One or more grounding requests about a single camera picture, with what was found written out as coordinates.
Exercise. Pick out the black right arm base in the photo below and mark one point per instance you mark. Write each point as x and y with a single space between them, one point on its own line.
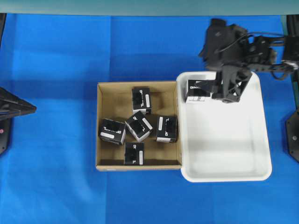
5 131

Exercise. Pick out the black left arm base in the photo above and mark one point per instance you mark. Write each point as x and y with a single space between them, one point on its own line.
292 132

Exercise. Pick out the black white box centre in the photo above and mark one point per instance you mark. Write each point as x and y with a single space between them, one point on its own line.
139 126

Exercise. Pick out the white plastic tray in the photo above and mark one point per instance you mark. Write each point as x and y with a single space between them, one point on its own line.
223 142

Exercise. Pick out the black white small box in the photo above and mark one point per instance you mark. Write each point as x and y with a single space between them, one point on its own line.
194 94

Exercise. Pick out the black white box left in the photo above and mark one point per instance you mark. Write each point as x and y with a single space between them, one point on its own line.
112 131

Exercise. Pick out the black white box right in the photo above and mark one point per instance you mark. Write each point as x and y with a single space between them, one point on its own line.
167 129

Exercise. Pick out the brown cardboard box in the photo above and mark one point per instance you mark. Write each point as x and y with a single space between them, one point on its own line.
114 102

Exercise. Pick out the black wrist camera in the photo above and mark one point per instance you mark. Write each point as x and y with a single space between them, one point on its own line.
222 42

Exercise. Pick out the black white box upper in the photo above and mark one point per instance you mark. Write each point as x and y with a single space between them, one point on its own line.
141 100

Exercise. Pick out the blue table mat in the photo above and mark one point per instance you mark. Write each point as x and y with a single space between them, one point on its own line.
48 174

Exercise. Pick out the black white box bottom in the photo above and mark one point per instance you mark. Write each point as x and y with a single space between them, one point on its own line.
134 153

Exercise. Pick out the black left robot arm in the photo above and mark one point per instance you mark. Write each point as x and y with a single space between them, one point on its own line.
285 59

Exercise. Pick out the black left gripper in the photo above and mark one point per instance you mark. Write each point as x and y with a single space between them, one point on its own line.
230 82

